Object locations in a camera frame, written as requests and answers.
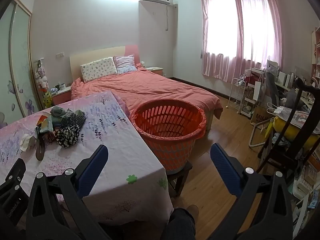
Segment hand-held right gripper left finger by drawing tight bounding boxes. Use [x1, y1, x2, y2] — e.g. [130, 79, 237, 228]
[26, 144, 109, 240]

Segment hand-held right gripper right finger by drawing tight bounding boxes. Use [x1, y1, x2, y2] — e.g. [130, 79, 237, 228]
[209, 143, 293, 240]

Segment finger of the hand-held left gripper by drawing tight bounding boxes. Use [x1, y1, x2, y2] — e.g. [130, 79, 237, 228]
[0, 158, 27, 198]

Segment brown insole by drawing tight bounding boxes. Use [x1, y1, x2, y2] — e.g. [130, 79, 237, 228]
[35, 135, 47, 162]

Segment white tissue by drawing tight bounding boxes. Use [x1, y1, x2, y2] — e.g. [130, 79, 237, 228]
[19, 133, 35, 152]

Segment black white floral cloth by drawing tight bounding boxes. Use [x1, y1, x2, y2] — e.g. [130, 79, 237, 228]
[56, 124, 81, 148]

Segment brown scrunchie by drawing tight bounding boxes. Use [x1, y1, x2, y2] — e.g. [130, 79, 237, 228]
[47, 128, 62, 143]

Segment orange plastic basket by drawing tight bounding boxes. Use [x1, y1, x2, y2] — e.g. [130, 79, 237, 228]
[130, 99, 207, 174]

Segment black mesh cloth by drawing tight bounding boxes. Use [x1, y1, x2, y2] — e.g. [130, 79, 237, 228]
[61, 108, 87, 128]

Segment orange white paper cup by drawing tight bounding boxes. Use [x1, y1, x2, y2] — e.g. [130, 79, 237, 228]
[37, 114, 50, 127]

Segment grey-green sock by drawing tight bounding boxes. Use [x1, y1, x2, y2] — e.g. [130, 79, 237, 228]
[50, 106, 66, 125]

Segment floral printed tablecloth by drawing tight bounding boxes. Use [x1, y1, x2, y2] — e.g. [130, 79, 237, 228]
[0, 91, 175, 227]

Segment dark wooden stool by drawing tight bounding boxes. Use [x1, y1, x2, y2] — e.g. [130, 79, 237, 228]
[164, 161, 193, 198]

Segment brown slipper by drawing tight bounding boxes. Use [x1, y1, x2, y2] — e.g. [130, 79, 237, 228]
[187, 204, 200, 222]

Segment brown paper bag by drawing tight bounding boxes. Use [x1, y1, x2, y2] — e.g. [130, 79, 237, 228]
[251, 105, 270, 127]

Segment white trolley cart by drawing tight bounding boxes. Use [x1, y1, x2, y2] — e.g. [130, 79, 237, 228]
[244, 67, 267, 119]

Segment yellow cushion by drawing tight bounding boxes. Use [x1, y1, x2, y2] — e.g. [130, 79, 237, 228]
[272, 116, 320, 148]

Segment person's leg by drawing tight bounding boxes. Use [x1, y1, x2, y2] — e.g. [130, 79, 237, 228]
[167, 208, 197, 240]

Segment pink nightstand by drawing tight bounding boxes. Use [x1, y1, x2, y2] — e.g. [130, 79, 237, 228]
[144, 66, 164, 77]
[51, 86, 73, 105]

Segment white paper bag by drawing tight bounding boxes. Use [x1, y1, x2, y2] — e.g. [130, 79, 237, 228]
[252, 81, 263, 101]

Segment dark wooden chair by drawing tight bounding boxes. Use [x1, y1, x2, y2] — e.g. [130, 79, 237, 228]
[257, 77, 320, 178]

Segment yellow green plush toy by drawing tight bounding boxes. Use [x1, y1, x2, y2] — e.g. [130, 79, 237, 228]
[43, 91, 53, 109]

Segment white plastic crate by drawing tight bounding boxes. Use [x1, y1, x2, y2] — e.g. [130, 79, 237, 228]
[291, 165, 320, 205]

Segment white desk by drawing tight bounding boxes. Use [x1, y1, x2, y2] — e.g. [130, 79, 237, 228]
[272, 65, 320, 110]

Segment white floral pillow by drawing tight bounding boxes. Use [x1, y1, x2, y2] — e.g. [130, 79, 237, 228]
[80, 57, 118, 83]

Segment clear tube of plush toys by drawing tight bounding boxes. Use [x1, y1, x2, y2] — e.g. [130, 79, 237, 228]
[33, 59, 50, 93]

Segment coral pink duvet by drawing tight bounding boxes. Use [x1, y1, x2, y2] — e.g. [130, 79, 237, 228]
[70, 67, 223, 120]

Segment wardrobe with floral glass doors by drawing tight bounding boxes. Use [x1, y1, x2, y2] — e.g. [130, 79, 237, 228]
[0, 0, 43, 130]

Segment pink striped pillow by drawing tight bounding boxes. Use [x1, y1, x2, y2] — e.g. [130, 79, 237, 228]
[114, 54, 137, 74]

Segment beige wooden headboard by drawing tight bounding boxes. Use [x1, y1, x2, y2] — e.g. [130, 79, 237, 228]
[69, 44, 139, 80]

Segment white air conditioner pipe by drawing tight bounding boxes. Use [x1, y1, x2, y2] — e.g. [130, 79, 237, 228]
[165, 4, 178, 31]

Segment white tube frame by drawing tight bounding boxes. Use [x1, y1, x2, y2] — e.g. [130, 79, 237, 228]
[249, 116, 275, 148]

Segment white wire rack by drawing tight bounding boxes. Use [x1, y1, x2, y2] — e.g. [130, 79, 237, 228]
[230, 77, 248, 113]

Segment white picture frame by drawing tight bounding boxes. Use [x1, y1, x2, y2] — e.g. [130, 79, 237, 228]
[266, 59, 279, 77]

